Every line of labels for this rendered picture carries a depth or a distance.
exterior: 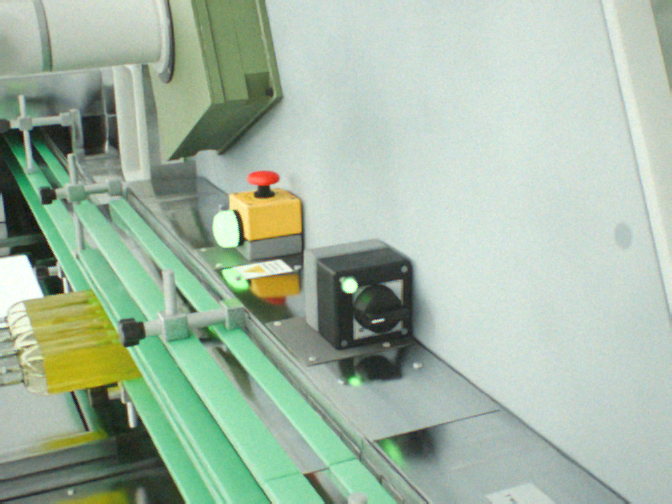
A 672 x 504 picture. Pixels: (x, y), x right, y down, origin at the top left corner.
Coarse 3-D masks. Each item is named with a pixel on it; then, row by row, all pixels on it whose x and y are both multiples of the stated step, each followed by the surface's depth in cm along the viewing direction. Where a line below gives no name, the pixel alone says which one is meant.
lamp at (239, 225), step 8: (216, 216) 119; (224, 216) 118; (232, 216) 118; (240, 216) 118; (216, 224) 118; (224, 224) 118; (232, 224) 118; (240, 224) 118; (216, 232) 119; (224, 232) 118; (232, 232) 118; (240, 232) 118; (224, 240) 118; (232, 240) 118; (240, 240) 119
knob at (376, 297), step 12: (372, 288) 92; (384, 288) 92; (360, 300) 92; (372, 300) 91; (384, 300) 91; (396, 300) 91; (360, 312) 91; (372, 312) 90; (384, 312) 90; (396, 312) 90; (408, 312) 91; (360, 324) 92; (372, 324) 90; (384, 324) 92; (396, 324) 92
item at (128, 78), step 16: (128, 80) 171; (128, 96) 172; (128, 112) 173; (144, 112) 159; (128, 128) 174; (144, 128) 160; (128, 144) 175; (144, 144) 160; (128, 160) 175; (144, 160) 160; (128, 176) 173; (144, 176) 161
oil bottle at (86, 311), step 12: (36, 312) 139; (48, 312) 139; (60, 312) 139; (72, 312) 139; (84, 312) 139; (96, 312) 139; (12, 324) 137; (24, 324) 135; (36, 324) 135; (48, 324) 136; (12, 336) 135
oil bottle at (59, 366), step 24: (96, 336) 131; (24, 360) 125; (48, 360) 125; (72, 360) 126; (96, 360) 128; (120, 360) 129; (24, 384) 126; (48, 384) 126; (72, 384) 127; (96, 384) 129
